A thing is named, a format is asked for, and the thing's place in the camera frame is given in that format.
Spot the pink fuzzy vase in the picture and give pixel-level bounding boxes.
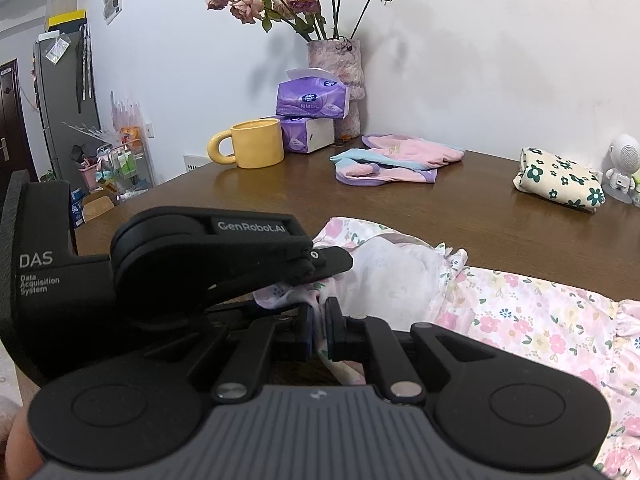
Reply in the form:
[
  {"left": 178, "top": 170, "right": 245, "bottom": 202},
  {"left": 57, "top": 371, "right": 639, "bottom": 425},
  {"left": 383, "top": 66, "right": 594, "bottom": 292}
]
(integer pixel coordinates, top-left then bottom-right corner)
[{"left": 306, "top": 38, "right": 366, "bottom": 142}]

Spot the grey refrigerator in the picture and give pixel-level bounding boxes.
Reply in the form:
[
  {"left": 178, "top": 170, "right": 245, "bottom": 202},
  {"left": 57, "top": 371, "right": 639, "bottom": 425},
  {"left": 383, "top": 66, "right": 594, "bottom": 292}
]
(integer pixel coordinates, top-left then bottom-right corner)
[{"left": 32, "top": 25, "right": 101, "bottom": 186}]

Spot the blue packet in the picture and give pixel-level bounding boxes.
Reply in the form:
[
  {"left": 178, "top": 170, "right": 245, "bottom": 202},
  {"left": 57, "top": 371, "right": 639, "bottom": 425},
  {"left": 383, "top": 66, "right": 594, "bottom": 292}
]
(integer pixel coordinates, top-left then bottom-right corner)
[{"left": 70, "top": 187, "right": 86, "bottom": 228}]

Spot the yellow mug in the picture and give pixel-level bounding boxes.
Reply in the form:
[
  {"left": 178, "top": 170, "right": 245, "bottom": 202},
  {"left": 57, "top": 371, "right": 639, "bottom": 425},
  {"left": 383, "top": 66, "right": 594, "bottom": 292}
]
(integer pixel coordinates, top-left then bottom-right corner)
[{"left": 207, "top": 119, "right": 286, "bottom": 169}]

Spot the folded cream floral cloth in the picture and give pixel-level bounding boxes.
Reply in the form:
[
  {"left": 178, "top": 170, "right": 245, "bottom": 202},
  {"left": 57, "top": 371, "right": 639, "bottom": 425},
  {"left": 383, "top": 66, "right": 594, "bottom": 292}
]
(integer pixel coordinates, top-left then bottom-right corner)
[{"left": 512, "top": 147, "right": 607, "bottom": 211}]

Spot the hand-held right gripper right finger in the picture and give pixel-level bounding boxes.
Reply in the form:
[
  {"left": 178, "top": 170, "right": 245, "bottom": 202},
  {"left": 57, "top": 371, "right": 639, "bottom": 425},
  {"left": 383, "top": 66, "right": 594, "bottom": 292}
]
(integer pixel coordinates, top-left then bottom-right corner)
[{"left": 325, "top": 297, "right": 493, "bottom": 406}]

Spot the pink floral dress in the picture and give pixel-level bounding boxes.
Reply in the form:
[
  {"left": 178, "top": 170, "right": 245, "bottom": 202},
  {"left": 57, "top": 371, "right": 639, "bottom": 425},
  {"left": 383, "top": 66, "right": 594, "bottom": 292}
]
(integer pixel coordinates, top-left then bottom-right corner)
[{"left": 252, "top": 216, "right": 640, "bottom": 478}]

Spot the cardboard box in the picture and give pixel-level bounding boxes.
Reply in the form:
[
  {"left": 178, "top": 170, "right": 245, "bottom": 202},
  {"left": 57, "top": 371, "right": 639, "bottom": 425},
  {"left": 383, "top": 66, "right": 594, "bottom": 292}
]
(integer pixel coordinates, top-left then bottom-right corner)
[{"left": 80, "top": 192, "right": 118, "bottom": 223}]

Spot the white robot-shaped speaker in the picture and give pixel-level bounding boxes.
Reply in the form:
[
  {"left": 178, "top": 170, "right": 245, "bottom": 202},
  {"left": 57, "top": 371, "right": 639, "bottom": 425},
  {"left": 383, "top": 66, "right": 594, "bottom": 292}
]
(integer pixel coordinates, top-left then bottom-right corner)
[{"left": 601, "top": 133, "right": 640, "bottom": 204}]

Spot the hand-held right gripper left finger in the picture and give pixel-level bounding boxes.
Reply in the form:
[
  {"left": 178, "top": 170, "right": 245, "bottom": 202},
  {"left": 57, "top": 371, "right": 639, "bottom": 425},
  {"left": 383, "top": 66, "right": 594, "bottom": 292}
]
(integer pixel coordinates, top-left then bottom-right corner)
[{"left": 145, "top": 305, "right": 316, "bottom": 406}]

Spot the purple white tissue pack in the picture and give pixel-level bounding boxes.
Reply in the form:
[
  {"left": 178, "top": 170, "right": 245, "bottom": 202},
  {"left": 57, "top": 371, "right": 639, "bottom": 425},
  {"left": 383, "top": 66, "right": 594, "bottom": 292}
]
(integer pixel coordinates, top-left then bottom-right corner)
[{"left": 270, "top": 116, "right": 336, "bottom": 155}]

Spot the pink blue purple garment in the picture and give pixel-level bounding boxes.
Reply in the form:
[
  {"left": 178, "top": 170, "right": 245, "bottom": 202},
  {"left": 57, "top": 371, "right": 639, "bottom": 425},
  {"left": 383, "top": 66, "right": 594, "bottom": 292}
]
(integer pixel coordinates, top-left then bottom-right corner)
[{"left": 330, "top": 133, "right": 466, "bottom": 188}]

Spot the yellow box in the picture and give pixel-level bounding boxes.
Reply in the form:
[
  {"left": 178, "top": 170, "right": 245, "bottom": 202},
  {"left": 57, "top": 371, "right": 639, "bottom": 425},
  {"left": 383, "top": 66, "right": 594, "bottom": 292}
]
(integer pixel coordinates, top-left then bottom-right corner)
[{"left": 46, "top": 9, "right": 88, "bottom": 33}]

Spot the person's left hand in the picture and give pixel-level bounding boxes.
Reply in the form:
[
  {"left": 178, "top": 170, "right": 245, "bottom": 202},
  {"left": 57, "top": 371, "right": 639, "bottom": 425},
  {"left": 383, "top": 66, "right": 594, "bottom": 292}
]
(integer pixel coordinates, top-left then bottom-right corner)
[{"left": 6, "top": 402, "right": 43, "bottom": 463}]

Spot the dark door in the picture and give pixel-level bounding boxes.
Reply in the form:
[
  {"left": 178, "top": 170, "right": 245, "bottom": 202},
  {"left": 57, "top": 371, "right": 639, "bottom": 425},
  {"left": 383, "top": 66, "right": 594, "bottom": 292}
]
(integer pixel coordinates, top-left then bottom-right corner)
[{"left": 0, "top": 58, "right": 36, "bottom": 186}]

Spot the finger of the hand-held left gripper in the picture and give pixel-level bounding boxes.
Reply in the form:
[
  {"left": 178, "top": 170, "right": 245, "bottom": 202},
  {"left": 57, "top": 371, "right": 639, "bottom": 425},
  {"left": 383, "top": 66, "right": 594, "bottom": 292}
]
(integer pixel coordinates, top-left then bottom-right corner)
[{"left": 292, "top": 247, "right": 354, "bottom": 283}]

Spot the wire rack with bottles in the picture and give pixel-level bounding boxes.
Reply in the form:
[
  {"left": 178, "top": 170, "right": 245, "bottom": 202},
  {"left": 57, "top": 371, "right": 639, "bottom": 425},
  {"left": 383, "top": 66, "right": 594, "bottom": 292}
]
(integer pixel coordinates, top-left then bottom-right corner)
[{"left": 62, "top": 92, "right": 156, "bottom": 206}]

